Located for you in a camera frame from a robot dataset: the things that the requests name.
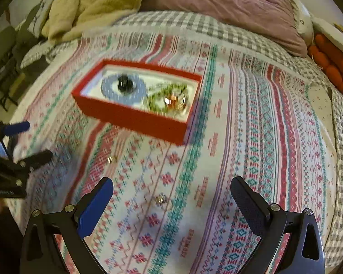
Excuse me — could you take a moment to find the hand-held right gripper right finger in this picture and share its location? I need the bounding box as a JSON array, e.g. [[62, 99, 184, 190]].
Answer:
[[230, 176, 326, 274]]

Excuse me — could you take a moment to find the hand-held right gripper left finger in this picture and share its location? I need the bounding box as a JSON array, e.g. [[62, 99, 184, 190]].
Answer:
[[19, 177, 114, 274]]

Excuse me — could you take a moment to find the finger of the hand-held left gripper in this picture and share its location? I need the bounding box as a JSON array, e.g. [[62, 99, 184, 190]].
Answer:
[[0, 149, 53, 177], [0, 121, 30, 155]]

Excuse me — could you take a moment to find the red jewelry box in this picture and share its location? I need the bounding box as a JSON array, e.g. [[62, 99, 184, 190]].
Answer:
[[71, 59, 203, 146]]

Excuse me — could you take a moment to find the pale blue bead bracelet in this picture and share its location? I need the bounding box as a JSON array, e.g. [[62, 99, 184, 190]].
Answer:
[[101, 74, 146, 103]]

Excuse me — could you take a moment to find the black charm ring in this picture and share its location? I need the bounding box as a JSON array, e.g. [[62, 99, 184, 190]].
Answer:
[[117, 75, 135, 93]]

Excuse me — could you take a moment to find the green bead bracelet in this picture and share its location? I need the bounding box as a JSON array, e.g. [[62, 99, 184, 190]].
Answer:
[[143, 83, 189, 115]]

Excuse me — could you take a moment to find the clear bead necklace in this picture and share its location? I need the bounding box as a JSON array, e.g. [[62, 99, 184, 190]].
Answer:
[[144, 81, 195, 118]]

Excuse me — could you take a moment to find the gold ornament ring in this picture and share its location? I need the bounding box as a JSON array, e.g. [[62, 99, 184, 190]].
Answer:
[[164, 90, 186, 110]]

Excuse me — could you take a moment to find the printed striped blanket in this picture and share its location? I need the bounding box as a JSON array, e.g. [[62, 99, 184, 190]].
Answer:
[[10, 31, 340, 274]]

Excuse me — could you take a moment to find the dark chair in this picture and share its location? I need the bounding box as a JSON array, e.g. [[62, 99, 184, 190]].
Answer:
[[0, 26, 26, 112]]

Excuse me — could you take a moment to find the grey patterned cloth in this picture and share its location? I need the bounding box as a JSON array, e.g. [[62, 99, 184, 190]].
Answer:
[[16, 0, 58, 46]]

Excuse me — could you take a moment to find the small floral cloth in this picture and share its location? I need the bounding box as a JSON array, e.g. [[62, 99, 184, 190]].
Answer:
[[304, 84, 333, 126]]

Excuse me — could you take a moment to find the beige quilted blanket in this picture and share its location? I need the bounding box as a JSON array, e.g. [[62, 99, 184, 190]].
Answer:
[[41, 0, 175, 45]]

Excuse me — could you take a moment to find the orange plush toy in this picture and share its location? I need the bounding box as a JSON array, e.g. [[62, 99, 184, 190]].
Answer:
[[307, 34, 343, 93]]

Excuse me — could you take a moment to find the white pillow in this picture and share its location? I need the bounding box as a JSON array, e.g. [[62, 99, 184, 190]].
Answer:
[[311, 16, 343, 63]]

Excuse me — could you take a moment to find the white plush cushion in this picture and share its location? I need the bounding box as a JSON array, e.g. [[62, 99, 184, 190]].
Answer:
[[287, 0, 315, 45]]

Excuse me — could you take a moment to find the mauve pillow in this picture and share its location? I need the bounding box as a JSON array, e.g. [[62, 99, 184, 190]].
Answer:
[[143, 0, 308, 58]]

